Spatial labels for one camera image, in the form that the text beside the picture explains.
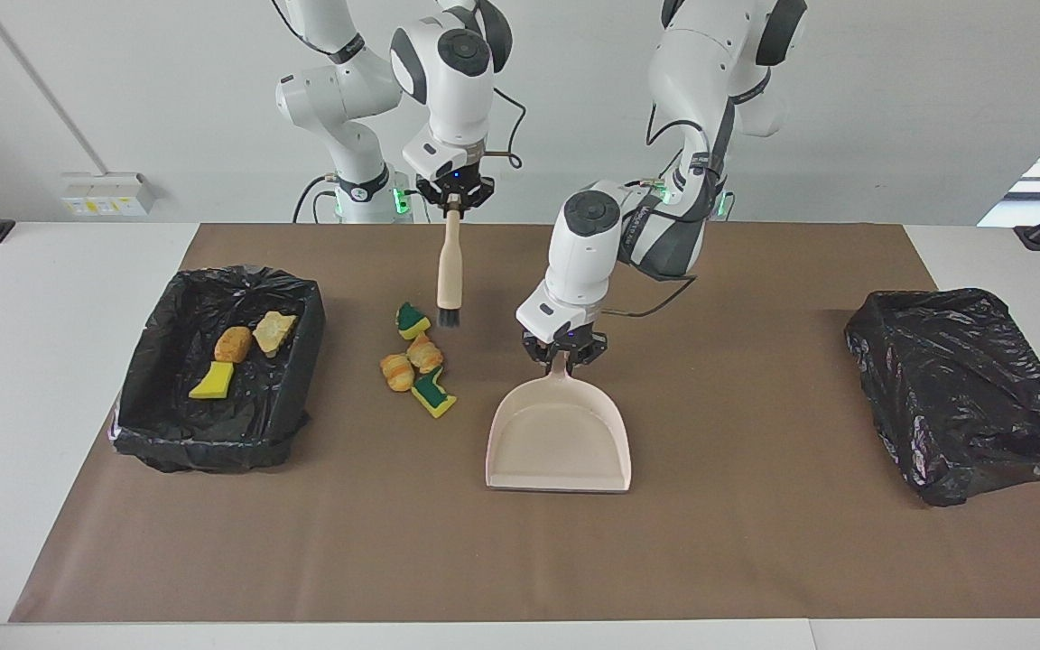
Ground striped toy bread piece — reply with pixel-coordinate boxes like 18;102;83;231
253;311;299;356

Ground white wall socket box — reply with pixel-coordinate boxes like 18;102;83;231
61;172;158;218

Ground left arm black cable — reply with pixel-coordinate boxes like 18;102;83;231
601;275;697;319

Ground brown toy bread roll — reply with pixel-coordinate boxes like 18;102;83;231
213;326;254;364

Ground brown paper table mat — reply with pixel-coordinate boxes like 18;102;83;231
10;223;1040;624

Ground small toy croissant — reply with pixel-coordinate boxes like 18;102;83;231
379;353;416;393
406;331;444;375

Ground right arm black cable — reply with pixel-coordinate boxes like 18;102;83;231
479;86;528;168

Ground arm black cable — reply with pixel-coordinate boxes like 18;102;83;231
601;275;697;319
479;86;528;168

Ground beige plastic dustpan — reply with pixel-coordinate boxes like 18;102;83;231
485;354;632;494

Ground black robot base cable bundle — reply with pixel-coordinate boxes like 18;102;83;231
292;176;340;224

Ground black bag lined bin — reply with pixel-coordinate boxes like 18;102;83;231
109;265;327;473
844;288;1040;507

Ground green yellow sponge piece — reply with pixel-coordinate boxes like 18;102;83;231
395;302;432;340
411;371;458;419

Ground beige hand brush black bristles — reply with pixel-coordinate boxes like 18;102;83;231
435;209;464;328

